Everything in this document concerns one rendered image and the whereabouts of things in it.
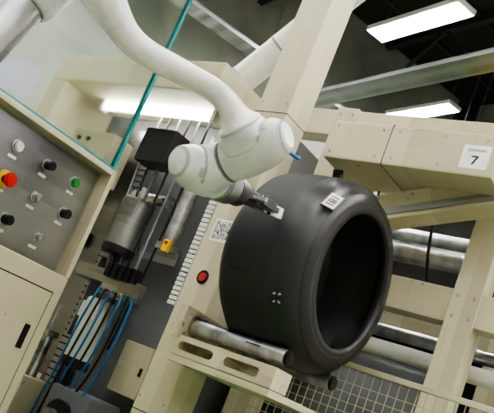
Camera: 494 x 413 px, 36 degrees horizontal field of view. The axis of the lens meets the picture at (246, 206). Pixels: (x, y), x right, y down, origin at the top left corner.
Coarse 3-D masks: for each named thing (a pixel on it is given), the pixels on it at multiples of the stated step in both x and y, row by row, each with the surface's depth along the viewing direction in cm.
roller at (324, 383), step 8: (240, 352) 242; (256, 360) 237; (264, 360) 236; (280, 368) 232; (288, 368) 230; (296, 376) 228; (304, 376) 226; (312, 376) 225; (320, 376) 223; (328, 376) 223; (320, 384) 223; (328, 384) 221; (336, 384) 224
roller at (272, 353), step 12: (192, 324) 220; (204, 324) 218; (204, 336) 217; (216, 336) 214; (228, 336) 212; (240, 336) 210; (240, 348) 209; (252, 348) 206; (264, 348) 204; (276, 348) 203; (276, 360) 201; (288, 360) 201
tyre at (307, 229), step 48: (288, 192) 211; (336, 192) 209; (240, 240) 208; (288, 240) 199; (336, 240) 251; (384, 240) 229; (240, 288) 206; (288, 288) 198; (336, 288) 251; (384, 288) 233; (288, 336) 202; (336, 336) 240
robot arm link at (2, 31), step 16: (0, 0) 167; (16, 0) 167; (32, 0) 169; (48, 0) 170; (64, 0) 173; (0, 16) 165; (16, 16) 167; (32, 16) 170; (48, 16) 174; (0, 32) 165; (16, 32) 168; (0, 48) 166
